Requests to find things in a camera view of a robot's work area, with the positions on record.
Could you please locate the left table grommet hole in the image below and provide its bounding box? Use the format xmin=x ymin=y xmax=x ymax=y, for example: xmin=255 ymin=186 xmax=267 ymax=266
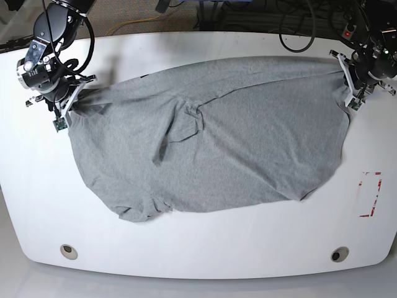
xmin=60 ymin=245 xmax=78 ymax=260

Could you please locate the power strip red switch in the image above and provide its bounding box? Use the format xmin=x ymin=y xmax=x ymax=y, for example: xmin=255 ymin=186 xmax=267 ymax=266
xmin=342 ymin=24 xmax=356 ymax=40

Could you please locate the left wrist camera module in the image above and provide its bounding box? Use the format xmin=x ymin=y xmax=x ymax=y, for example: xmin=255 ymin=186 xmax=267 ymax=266
xmin=344 ymin=97 xmax=363 ymax=111

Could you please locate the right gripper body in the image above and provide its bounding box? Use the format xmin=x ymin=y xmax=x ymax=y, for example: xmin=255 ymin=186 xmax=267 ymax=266
xmin=24 ymin=74 xmax=97 ymax=119

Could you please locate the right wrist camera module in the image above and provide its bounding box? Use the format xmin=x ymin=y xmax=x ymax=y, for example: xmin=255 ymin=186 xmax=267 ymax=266
xmin=53 ymin=117 xmax=69 ymax=132

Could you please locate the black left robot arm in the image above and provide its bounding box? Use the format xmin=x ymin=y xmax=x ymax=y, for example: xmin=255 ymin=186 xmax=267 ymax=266
xmin=329 ymin=1 xmax=396 ymax=111

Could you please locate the right table grommet hole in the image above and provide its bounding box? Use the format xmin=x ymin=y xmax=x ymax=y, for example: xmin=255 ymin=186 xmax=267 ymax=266
xmin=331 ymin=246 xmax=349 ymax=263

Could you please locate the yellow cable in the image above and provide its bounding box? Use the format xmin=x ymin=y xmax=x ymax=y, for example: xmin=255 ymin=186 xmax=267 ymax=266
xmin=107 ymin=14 xmax=165 ymax=37

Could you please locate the red tape rectangle marker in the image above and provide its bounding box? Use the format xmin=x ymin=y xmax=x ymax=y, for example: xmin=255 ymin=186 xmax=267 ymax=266
xmin=356 ymin=171 xmax=383 ymax=218

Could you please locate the grey Hugging Face T-shirt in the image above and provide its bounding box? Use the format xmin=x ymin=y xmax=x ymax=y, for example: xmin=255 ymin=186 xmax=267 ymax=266
xmin=69 ymin=56 xmax=350 ymax=222

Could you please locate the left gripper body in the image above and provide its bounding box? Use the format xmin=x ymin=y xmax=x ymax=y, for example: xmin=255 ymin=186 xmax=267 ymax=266
xmin=329 ymin=49 xmax=396 ymax=104

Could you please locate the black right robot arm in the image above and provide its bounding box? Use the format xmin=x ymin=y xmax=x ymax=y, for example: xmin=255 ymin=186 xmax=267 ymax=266
xmin=16 ymin=1 xmax=96 ymax=121

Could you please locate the table grommet hole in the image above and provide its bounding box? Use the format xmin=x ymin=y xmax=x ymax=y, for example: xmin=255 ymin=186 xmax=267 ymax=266
xmin=331 ymin=246 xmax=349 ymax=263
xmin=60 ymin=245 xmax=78 ymax=260

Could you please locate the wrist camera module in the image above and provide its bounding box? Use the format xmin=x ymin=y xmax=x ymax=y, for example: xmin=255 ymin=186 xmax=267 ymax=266
xmin=344 ymin=97 xmax=363 ymax=111
xmin=53 ymin=117 xmax=69 ymax=132

